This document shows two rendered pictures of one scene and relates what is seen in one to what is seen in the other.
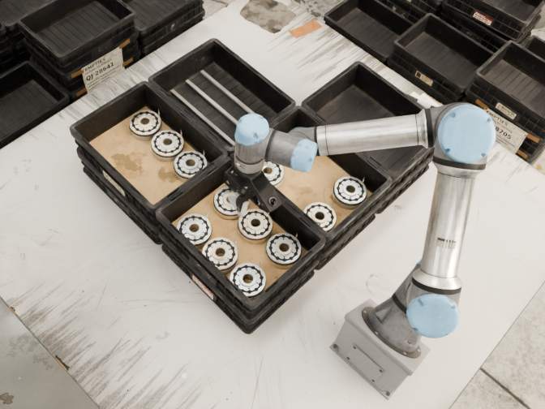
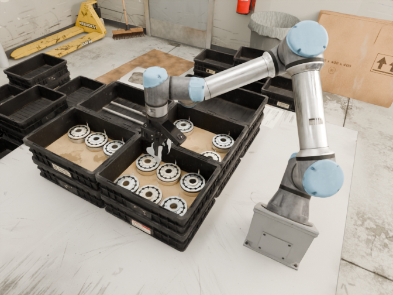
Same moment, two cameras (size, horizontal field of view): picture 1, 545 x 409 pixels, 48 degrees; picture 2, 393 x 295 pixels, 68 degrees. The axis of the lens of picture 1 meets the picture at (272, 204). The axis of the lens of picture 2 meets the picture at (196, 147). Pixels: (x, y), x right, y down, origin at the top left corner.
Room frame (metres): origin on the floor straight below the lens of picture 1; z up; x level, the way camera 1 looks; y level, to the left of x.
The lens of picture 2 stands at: (0.07, 0.08, 1.75)
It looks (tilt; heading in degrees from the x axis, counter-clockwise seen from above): 42 degrees down; 349
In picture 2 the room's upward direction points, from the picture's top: 3 degrees clockwise
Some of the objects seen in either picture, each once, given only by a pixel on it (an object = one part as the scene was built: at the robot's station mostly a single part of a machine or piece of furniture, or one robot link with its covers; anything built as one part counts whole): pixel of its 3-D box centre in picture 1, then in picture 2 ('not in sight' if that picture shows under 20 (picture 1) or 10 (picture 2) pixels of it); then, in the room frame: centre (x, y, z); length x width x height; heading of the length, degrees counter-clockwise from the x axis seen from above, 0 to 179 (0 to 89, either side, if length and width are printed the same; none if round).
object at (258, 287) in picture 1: (247, 279); (173, 207); (0.73, 0.04, 0.86); 0.10 x 0.10 x 0.01
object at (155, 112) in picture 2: (248, 158); (156, 107); (0.89, 0.08, 1.19); 0.08 x 0.08 x 0.05
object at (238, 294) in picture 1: (240, 227); (159, 172); (0.85, 0.08, 0.92); 0.40 x 0.30 x 0.02; 53
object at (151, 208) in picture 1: (148, 143); (82, 137); (1.10, 0.40, 0.92); 0.40 x 0.30 x 0.02; 53
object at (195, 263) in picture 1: (239, 236); (159, 181); (0.85, 0.08, 0.87); 0.40 x 0.30 x 0.11; 53
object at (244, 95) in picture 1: (221, 104); (127, 113); (1.33, 0.22, 0.87); 0.40 x 0.30 x 0.11; 53
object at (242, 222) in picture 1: (255, 223); (168, 171); (0.91, 0.04, 0.86); 0.10 x 0.10 x 0.01
